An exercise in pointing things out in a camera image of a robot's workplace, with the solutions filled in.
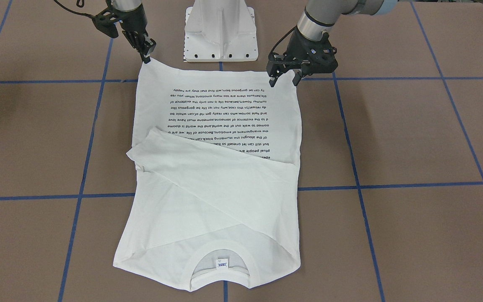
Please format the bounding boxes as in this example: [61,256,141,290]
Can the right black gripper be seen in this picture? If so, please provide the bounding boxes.
[116,9,156,64]

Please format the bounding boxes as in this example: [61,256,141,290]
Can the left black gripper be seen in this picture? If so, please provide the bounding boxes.
[266,28,338,88]

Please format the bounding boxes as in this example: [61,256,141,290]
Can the white long-sleeve printed shirt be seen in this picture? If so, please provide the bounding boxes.
[113,60,302,291]

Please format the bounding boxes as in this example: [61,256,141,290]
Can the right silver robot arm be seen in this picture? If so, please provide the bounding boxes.
[110,0,156,64]

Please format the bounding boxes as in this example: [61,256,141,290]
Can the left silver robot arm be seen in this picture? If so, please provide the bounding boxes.
[330,1,483,96]

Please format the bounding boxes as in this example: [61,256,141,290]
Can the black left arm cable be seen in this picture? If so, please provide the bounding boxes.
[268,25,299,63]

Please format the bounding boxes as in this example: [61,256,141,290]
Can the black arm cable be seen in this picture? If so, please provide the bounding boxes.
[268,25,299,63]
[53,0,112,19]

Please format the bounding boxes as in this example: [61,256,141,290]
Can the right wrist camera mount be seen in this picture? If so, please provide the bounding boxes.
[92,8,119,38]

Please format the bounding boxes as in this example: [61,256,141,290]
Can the white central pillar mount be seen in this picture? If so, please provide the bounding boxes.
[183,0,259,62]

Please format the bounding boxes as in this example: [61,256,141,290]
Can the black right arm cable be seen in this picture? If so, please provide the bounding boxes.
[53,0,112,19]

